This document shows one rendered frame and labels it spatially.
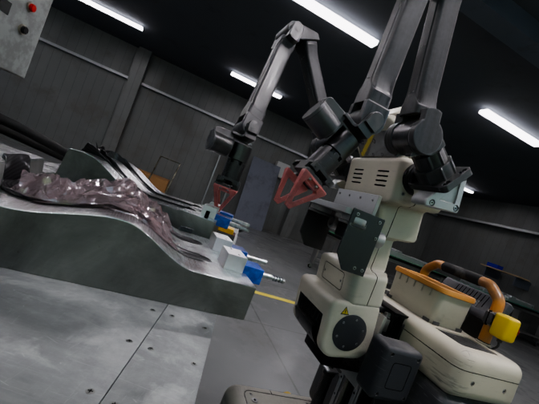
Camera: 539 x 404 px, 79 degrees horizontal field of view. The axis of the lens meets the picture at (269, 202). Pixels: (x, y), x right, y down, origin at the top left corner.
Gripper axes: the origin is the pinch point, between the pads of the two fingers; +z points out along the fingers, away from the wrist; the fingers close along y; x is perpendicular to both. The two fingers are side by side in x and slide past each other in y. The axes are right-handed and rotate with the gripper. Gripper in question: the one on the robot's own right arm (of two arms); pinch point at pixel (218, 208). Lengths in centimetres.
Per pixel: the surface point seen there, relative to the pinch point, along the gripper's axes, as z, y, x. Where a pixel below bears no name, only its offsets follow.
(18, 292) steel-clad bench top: 11, 59, -13
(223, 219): 1.1, 13.0, 2.9
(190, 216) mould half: 2.8, 17.7, -4.4
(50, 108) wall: -14, -711, -493
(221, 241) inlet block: 3.3, 30.7, 4.8
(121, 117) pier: -56, -724, -342
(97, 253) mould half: 6, 52, -9
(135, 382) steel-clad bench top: 11, 67, 3
